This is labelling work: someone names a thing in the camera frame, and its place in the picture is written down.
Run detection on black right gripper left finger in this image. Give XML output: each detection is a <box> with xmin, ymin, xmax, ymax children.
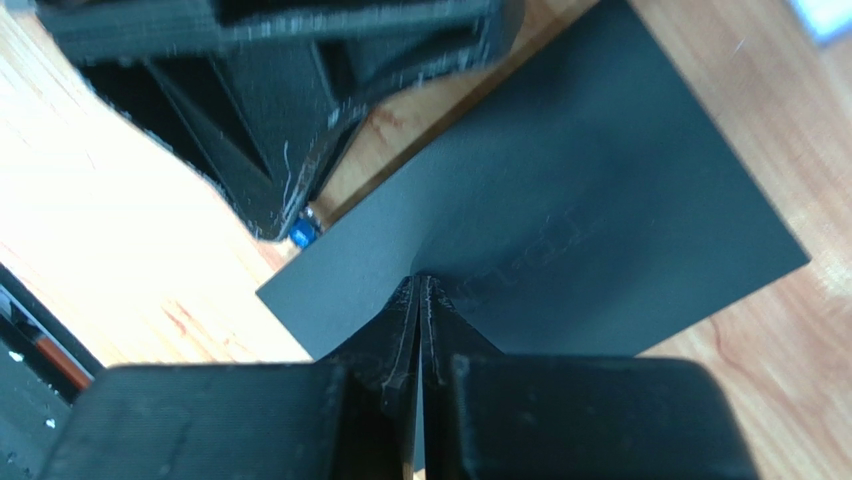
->
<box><xmin>319</xmin><ymin>276</ymin><xmax>420</xmax><ymax>479</ymax></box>

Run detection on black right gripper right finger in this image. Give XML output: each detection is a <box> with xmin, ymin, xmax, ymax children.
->
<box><xmin>419</xmin><ymin>276</ymin><xmax>503</xmax><ymax>479</ymax></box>

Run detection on blue ethernet cable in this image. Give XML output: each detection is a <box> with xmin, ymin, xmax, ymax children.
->
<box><xmin>289</xmin><ymin>218</ymin><xmax>321</xmax><ymax>249</ymax></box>

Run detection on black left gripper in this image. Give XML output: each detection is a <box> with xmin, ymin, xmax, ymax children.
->
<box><xmin>33</xmin><ymin>1</ymin><xmax>524</xmax><ymax>240</ymax></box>

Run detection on black network switch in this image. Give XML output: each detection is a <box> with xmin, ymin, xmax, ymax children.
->
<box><xmin>258</xmin><ymin>1</ymin><xmax>808</xmax><ymax>357</ymax></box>

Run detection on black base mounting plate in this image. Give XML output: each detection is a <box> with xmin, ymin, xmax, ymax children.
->
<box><xmin>1</xmin><ymin>267</ymin><xmax>103</xmax><ymax>479</ymax></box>

